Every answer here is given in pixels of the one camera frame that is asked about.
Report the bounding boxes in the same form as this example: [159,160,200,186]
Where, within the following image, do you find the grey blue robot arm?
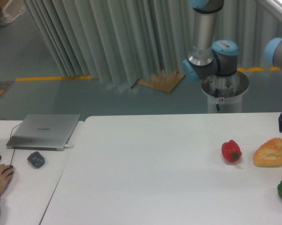
[183,0,282,133]

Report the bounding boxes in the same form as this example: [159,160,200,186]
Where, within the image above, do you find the red bell pepper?
[221,140,242,163]

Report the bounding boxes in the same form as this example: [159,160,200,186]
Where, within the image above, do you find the person's bare hand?
[0,164,15,195]

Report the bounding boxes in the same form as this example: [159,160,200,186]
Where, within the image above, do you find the golden triangular pastry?
[253,138,282,168]

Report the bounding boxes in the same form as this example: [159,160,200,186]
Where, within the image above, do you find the brown cardboard sheet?
[130,70,185,93]

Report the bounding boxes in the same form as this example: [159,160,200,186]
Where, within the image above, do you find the pale green pleated curtain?
[24,0,282,85]

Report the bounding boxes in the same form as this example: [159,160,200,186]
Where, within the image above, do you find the silver closed laptop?
[6,114,80,150]

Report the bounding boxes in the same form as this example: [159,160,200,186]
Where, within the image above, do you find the small black controller device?
[27,151,45,169]

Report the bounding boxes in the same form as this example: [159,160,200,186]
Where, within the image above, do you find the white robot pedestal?
[201,71,249,113]

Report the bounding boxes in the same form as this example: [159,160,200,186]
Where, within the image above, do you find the black pedestal cable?
[214,88,221,113]

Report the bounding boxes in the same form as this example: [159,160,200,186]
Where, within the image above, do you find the black mouse cable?
[0,118,25,166]

